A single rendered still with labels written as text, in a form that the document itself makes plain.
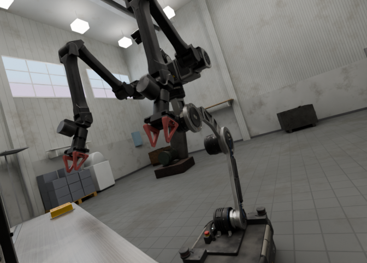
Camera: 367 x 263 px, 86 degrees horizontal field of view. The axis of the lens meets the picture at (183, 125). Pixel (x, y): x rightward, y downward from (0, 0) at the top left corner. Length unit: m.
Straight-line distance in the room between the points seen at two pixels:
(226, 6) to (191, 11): 1.60
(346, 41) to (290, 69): 1.78
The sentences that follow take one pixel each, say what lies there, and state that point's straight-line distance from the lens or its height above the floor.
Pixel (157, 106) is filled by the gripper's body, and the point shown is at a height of 1.16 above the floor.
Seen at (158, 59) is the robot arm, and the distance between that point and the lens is 0.77.
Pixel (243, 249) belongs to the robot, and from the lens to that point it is 1.53.
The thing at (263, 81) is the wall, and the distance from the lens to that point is 8.62.
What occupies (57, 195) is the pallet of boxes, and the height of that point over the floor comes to 0.48.
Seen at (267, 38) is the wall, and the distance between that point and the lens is 8.91.
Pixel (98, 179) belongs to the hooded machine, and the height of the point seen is 0.45.
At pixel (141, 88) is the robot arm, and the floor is 1.23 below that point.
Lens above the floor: 1.05
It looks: 2 degrees up
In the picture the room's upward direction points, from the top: 17 degrees counter-clockwise
